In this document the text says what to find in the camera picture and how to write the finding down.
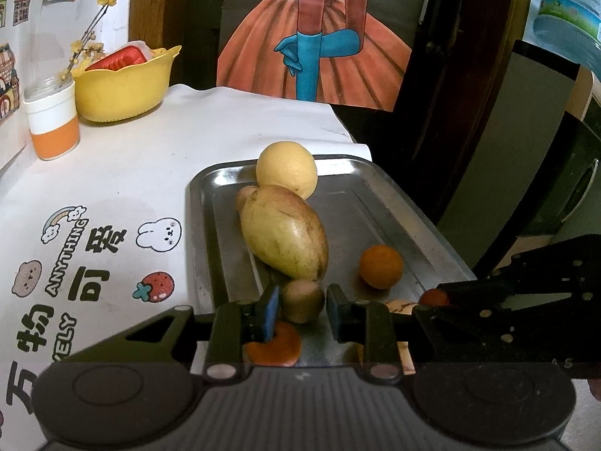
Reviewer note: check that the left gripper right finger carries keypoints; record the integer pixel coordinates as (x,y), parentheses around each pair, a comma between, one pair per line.
(369,324)

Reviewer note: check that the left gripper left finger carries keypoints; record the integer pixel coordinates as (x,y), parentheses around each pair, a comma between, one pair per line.
(176,334)

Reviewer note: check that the large tan orange fruit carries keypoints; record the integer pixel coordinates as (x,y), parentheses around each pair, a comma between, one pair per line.
(400,309)

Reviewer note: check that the small orange tangerine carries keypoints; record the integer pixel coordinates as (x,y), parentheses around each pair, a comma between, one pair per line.
(381,266)
(284,349)

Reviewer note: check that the small brown walnut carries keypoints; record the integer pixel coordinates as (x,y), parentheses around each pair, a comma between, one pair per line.
(301,301)

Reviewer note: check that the metal tray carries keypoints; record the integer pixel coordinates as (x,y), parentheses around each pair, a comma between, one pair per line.
(358,204)

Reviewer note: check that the dark grey chair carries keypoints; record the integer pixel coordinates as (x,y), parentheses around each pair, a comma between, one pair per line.
(535,164)

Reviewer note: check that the yellow mango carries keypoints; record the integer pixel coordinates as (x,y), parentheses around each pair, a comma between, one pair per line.
(283,231)

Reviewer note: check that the small tan fruit in tray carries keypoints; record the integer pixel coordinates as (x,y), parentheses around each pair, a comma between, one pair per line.
(243,195)

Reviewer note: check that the round yellow fruit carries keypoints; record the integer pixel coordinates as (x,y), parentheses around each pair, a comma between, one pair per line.
(290,165)

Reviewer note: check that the yellow plastic bowl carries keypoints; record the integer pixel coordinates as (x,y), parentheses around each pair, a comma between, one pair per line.
(104,95)

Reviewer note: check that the white orange cup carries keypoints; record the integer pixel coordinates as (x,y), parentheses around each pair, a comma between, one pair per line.
(50,106)

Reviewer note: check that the red packet in bowl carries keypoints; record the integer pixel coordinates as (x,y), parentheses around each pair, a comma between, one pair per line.
(133,53)

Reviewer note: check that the water bottle green label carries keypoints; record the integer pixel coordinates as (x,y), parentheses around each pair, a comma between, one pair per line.
(569,28)

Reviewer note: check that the yellow flower twig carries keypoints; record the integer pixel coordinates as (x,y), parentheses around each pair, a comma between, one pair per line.
(81,45)

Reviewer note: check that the orange dress girl poster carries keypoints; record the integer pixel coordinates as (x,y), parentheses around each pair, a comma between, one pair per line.
(341,52)

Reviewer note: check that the colourful houses drawing sheet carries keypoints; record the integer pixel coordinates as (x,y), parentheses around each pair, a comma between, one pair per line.
(15,25)

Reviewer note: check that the brown wooden frame post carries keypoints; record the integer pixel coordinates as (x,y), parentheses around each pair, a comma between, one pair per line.
(146,21)

